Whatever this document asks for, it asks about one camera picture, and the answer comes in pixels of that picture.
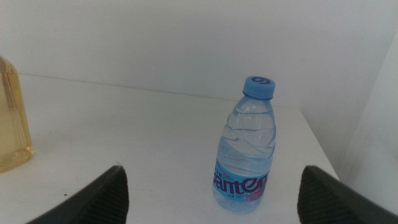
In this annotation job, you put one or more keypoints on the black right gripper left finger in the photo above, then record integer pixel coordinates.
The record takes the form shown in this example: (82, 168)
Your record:
(102, 199)

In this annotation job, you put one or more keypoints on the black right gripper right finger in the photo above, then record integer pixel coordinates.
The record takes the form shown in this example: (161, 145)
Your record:
(326, 202)

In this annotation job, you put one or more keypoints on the clear water bottle blue cap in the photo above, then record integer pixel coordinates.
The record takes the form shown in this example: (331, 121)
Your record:
(245, 155)

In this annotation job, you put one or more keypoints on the yellow juice bottle white cap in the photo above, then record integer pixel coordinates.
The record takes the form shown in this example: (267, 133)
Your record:
(12, 124)

